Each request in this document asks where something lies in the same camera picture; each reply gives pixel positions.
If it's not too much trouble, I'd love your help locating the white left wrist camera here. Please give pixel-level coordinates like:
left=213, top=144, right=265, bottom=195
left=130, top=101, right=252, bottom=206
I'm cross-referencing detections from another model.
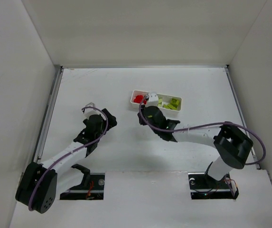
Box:
left=81, top=102, right=97, bottom=119

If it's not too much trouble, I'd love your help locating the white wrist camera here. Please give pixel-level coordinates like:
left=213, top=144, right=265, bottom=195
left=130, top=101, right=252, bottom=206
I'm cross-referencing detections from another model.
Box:
left=146, top=92, right=159, bottom=107
left=81, top=102, right=97, bottom=119

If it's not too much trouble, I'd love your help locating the lone red lego piece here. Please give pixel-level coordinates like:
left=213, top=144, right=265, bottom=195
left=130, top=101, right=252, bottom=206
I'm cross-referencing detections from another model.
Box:
left=133, top=95, right=147, bottom=104

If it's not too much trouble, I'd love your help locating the white three-compartment tray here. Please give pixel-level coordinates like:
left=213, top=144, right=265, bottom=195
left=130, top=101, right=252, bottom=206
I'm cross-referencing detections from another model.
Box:
left=130, top=90, right=182, bottom=117

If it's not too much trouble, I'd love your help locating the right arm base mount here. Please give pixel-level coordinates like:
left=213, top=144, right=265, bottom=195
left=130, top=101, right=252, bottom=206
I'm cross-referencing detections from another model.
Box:
left=188, top=172, right=239, bottom=200

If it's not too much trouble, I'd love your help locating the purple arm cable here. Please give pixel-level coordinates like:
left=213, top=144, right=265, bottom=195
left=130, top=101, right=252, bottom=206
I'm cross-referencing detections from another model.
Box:
left=138, top=95, right=267, bottom=166
left=28, top=106, right=110, bottom=211

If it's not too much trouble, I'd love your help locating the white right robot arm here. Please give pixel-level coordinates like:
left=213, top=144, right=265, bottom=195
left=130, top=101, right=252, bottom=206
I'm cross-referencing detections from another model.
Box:
left=138, top=105, right=253, bottom=181

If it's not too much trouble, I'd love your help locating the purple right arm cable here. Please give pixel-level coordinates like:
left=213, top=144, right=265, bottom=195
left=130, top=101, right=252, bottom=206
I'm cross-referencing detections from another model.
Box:
left=138, top=95, right=267, bottom=166

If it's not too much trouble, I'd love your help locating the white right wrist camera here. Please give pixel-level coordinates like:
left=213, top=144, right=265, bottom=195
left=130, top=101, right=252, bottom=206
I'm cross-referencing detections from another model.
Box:
left=146, top=92, right=159, bottom=107

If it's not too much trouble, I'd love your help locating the lime square lego brick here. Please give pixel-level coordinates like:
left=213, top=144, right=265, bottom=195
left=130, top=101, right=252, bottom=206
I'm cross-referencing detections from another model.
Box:
left=170, top=98, right=180, bottom=108

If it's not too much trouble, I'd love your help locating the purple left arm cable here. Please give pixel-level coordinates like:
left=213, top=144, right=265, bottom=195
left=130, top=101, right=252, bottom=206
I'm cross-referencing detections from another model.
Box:
left=28, top=106, right=110, bottom=211

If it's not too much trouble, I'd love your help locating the large lime lego stack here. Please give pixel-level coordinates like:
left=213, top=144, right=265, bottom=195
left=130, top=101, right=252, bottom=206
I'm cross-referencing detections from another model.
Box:
left=158, top=98, right=163, bottom=107

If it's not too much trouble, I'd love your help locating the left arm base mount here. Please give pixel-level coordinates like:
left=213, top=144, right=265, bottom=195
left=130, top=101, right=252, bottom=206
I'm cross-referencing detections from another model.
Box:
left=56, top=164, right=105, bottom=200

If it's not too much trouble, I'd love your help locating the dark lime lego brick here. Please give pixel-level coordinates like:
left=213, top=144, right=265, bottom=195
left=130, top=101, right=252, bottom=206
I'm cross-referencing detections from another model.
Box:
left=163, top=104, right=177, bottom=110

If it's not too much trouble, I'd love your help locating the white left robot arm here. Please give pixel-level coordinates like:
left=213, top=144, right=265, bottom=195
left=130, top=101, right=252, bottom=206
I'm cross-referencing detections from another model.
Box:
left=15, top=106, right=117, bottom=214

